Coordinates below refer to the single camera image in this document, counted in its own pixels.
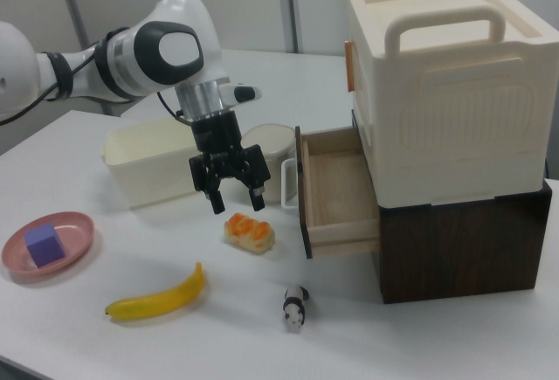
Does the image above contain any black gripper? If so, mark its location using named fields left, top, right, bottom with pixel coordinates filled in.
left=188, top=109, right=271, bottom=216

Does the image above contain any small panda toy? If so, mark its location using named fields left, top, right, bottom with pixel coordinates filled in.
left=281, top=285, right=311, bottom=334

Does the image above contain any toy bread loaf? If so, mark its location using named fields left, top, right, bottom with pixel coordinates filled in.
left=224, top=212, right=276, bottom=255

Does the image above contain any yellow toy banana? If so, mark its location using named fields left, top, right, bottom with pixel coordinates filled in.
left=104, top=261, right=206, bottom=322

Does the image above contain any dark wood drawer cabinet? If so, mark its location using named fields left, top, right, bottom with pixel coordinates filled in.
left=349, top=108, right=553, bottom=306

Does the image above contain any small cream lidded trash can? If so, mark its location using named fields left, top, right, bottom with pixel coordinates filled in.
left=238, top=123, right=299, bottom=204

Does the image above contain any cream open plastic bin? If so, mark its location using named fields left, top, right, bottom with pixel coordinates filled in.
left=100, top=117, right=206, bottom=211

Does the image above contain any pink plate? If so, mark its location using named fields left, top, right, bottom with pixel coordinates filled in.
left=1, top=211, right=96, bottom=285

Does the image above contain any purple cube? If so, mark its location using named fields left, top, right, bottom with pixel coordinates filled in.
left=24, top=222, right=66, bottom=269

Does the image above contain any wooden drawer with white handle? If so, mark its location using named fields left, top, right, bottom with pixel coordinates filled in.
left=280, top=124, right=382, bottom=261

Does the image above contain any copper door handle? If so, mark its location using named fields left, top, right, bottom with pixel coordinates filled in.
left=343, top=39, right=355, bottom=93

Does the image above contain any cream plastic box with handles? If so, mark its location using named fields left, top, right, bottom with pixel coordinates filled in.
left=344, top=0, right=548, bottom=206

